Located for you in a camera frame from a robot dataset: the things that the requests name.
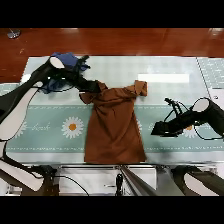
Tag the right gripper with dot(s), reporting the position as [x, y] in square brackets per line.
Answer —
[166, 128]

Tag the brown T-shirt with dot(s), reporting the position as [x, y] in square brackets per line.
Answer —
[113, 130]

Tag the silver frame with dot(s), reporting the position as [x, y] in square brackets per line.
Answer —
[100, 180]

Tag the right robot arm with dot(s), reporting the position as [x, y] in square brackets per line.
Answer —
[210, 111]

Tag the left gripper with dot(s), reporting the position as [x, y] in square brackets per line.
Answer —
[89, 86]

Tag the blue garment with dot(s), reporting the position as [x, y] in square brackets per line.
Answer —
[68, 60]

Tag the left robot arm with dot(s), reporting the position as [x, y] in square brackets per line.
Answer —
[13, 116]

